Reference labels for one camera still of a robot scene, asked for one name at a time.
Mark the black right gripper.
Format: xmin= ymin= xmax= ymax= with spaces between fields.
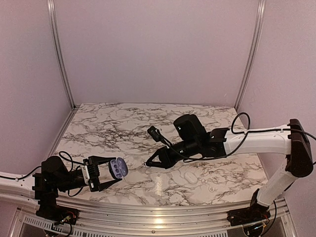
xmin=146 ymin=137 xmax=200 ymax=169

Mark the purple earbud charging case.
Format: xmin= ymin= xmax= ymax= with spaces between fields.
xmin=109 ymin=158 xmax=128 ymax=179

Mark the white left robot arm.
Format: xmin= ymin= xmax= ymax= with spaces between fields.
xmin=0 ymin=156 xmax=128 ymax=201

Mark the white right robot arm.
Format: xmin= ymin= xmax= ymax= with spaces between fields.
xmin=146 ymin=114 xmax=314 ymax=221

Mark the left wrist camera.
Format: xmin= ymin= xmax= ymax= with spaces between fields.
xmin=81 ymin=159 xmax=100 ymax=192

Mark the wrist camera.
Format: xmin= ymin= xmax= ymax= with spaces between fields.
xmin=81 ymin=159 xmax=100 ymax=192
xmin=147 ymin=126 xmax=173 ymax=147

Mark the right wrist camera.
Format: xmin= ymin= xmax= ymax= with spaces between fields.
xmin=147 ymin=126 xmax=173 ymax=147

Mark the aluminium front rail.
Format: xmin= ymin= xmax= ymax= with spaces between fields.
xmin=9 ymin=197 xmax=253 ymax=237

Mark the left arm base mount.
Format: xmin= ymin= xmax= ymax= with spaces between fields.
xmin=36 ymin=205 xmax=79 ymax=225

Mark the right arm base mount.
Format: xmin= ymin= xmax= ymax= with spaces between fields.
xmin=227 ymin=205 xmax=271 ymax=226

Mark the right aluminium frame post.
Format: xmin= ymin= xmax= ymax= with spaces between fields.
xmin=234 ymin=0 xmax=266 ymax=111

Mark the aluminium frame post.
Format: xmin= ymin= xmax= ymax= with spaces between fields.
xmin=47 ymin=0 xmax=76 ymax=110
xmin=234 ymin=0 xmax=266 ymax=111

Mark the left aluminium frame post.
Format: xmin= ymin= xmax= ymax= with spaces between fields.
xmin=47 ymin=0 xmax=76 ymax=110

